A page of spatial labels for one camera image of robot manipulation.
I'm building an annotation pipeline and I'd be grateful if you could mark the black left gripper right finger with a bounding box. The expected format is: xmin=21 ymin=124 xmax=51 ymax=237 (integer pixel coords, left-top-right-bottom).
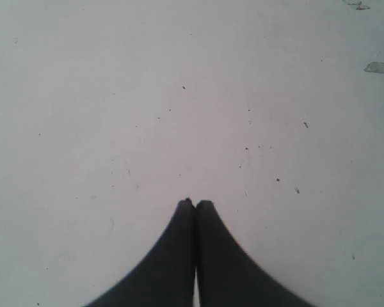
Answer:
xmin=195 ymin=200 xmax=311 ymax=306

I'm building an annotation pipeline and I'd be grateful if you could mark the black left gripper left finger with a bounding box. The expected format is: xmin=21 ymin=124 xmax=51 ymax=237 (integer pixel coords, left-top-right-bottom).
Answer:
xmin=88 ymin=198 xmax=196 ymax=306

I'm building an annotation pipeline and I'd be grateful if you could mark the clear tape strip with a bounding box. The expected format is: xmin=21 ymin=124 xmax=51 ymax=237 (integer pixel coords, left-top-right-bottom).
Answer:
xmin=364 ymin=61 xmax=384 ymax=74

